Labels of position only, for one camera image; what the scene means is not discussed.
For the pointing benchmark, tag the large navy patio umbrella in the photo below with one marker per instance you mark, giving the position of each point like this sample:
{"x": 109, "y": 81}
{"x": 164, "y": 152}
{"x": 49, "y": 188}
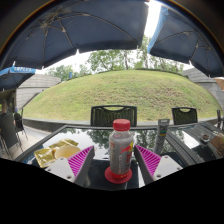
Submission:
{"x": 83, "y": 26}

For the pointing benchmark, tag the flat round red coaster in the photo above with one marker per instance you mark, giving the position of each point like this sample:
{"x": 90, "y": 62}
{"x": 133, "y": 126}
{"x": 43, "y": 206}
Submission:
{"x": 111, "y": 179}

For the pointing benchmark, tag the grey squeeze tube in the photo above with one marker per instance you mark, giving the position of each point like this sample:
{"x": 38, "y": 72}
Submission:
{"x": 162, "y": 133}

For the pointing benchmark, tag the navy umbrella with pale trim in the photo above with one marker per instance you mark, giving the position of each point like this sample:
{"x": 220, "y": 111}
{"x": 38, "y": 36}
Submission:
{"x": 186, "y": 43}

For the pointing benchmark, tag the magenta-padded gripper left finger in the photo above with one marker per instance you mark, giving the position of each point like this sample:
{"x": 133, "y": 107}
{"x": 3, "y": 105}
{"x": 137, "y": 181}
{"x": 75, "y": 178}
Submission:
{"x": 60, "y": 168}

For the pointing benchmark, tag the wide dark wicker chair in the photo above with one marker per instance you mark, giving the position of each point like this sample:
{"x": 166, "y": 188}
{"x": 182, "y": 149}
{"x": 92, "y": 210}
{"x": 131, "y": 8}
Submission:
{"x": 113, "y": 116}

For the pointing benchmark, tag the red-capped clear drink bottle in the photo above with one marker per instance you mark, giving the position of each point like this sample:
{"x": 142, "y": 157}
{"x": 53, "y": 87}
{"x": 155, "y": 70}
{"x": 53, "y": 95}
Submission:
{"x": 120, "y": 153}

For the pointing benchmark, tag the small dark wicker chair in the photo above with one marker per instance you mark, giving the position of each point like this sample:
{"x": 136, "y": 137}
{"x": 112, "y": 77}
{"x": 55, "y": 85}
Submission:
{"x": 184, "y": 116}

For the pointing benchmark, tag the dark patio chair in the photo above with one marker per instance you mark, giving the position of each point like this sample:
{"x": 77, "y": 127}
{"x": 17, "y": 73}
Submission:
{"x": 8, "y": 130}

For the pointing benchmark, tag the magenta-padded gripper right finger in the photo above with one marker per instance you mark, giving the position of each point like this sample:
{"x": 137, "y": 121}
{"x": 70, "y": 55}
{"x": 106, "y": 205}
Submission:
{"x": 166, "y": 166}

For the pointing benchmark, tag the navy umbrella with blue valance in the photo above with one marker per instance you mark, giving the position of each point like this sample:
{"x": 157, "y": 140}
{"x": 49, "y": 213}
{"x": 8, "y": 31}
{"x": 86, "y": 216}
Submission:
{"x": 15, "y": 76}

